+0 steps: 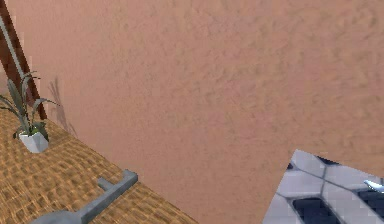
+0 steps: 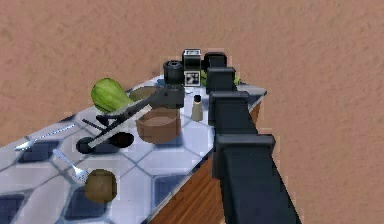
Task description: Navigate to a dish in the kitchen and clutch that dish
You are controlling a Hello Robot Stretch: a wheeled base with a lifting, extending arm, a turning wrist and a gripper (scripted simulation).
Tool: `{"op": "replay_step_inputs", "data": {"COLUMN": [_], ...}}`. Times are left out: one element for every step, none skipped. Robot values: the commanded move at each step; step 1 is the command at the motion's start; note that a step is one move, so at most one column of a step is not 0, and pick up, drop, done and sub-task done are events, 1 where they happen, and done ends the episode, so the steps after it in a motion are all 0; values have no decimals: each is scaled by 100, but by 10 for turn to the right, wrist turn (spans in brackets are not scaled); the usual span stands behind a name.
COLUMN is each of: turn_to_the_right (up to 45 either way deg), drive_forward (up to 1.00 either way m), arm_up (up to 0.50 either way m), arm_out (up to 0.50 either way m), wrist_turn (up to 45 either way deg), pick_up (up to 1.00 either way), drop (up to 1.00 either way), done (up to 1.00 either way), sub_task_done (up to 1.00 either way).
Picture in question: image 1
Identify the green plant in white pot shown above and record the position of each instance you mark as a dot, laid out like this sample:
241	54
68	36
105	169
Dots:
32	140

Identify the silver sink faucet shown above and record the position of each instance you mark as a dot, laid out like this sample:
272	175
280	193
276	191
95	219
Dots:
374	185

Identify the brown wooden door frame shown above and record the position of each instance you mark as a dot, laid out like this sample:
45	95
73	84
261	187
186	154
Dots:
13	56

